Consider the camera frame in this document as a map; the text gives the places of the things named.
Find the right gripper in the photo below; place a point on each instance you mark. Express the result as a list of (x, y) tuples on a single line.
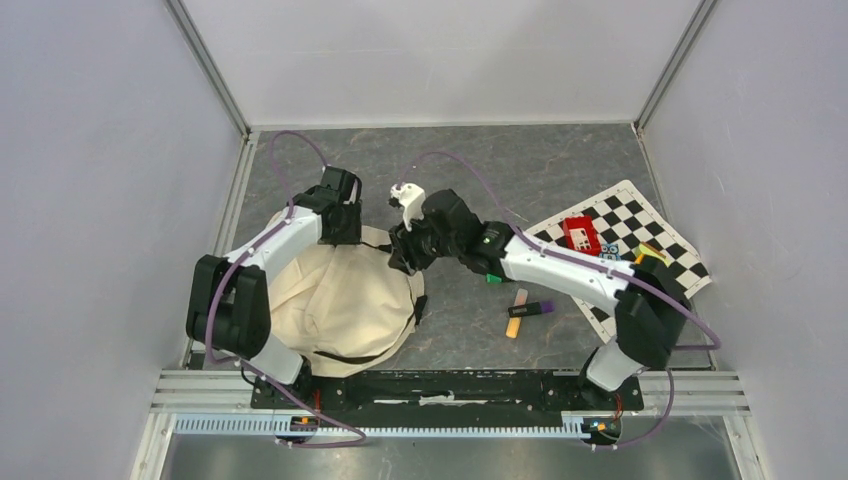
[(404, 248)]

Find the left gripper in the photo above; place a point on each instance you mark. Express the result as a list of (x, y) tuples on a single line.
[(354, 234)]

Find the beige canvas backpack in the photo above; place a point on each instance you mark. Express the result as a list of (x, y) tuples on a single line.
[(340, 310)]

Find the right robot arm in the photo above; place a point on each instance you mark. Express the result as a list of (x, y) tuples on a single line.
[(644, 298)]

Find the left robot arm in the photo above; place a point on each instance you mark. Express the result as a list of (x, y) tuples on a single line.
[(229, 304)]

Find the orange highlighter pen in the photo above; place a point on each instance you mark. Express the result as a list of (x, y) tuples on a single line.
[(513, 327)]

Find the purple highlighter pen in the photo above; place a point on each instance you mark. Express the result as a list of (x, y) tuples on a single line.
[(531, 309)]

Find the red toy block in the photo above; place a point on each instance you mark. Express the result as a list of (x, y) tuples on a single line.
[(581, 235)]

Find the blue owl figure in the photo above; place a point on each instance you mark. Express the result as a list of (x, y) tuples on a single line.
[(610, 251)]

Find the black white chessboard mat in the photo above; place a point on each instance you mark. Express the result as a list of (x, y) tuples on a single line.
[(621, 214)]

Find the colourful toy block pile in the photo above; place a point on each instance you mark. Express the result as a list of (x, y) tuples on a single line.
[(646, 250)]

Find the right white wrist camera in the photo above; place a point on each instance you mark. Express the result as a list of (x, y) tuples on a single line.
[(410, 198)]

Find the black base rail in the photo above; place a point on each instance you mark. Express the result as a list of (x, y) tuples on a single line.
[(328, 412)]

